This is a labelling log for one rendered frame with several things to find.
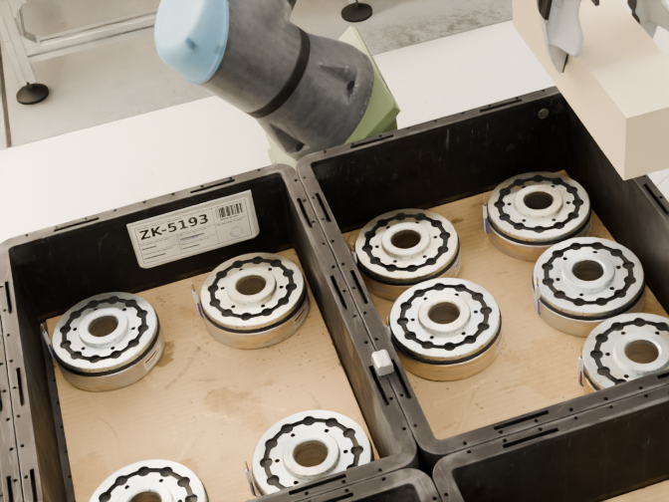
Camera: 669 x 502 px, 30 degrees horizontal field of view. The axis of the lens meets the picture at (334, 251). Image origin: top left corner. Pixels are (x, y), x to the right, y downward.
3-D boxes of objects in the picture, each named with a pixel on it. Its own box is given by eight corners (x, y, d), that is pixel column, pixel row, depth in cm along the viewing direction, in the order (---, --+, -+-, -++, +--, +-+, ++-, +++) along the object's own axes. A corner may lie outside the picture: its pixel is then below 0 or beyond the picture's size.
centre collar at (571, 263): (551, 268, 117) (551, 263, 117) (596, 249, 119) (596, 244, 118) (579, 300, 114) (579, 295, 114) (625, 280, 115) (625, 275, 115)
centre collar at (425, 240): (373, 236, 124) (372, 231, 123) (418, 220, 125) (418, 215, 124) (392, 266, 120) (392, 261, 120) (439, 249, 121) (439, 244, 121)
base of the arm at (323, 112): (273, 121, 157) (212, 84, 151) (349, 29, 152) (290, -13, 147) (307, 186, 146) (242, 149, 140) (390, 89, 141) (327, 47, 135)
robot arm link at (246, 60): (219, 115, 147) (125, 60, 139) (261, 13, 149) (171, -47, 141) (277, 114, 137) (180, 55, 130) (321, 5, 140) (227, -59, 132)
